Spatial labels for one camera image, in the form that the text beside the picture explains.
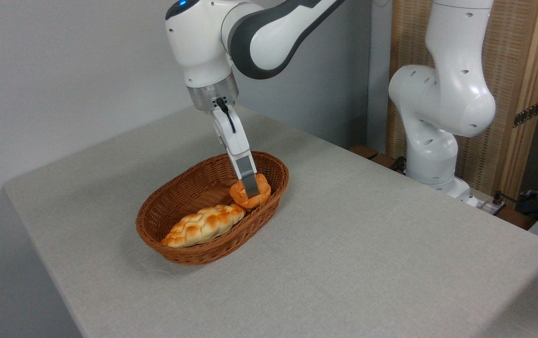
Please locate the dark metal screen hinge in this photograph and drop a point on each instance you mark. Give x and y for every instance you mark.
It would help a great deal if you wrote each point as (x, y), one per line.
(527, 114)

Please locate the long braided bread loaf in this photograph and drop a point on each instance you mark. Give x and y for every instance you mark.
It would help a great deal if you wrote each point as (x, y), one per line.
(203, 225)

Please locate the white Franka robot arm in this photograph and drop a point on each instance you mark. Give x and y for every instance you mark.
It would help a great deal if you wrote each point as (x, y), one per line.
(269, 37)

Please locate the round orange bread roll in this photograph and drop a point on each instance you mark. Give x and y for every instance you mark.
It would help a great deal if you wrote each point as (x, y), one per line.
(237, 193)

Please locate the wooden rattan folding screen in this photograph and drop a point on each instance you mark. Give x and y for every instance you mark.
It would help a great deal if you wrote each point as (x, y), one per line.
(518, 56)

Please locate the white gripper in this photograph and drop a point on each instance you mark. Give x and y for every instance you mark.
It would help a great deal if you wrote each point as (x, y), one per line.
(231, 134)

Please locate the brown woven wicker basket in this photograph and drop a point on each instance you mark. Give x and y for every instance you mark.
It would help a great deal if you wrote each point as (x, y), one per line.
(189, 192)

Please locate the grey tablecloth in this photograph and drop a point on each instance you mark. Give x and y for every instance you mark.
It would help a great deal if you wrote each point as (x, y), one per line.
(367, 244)

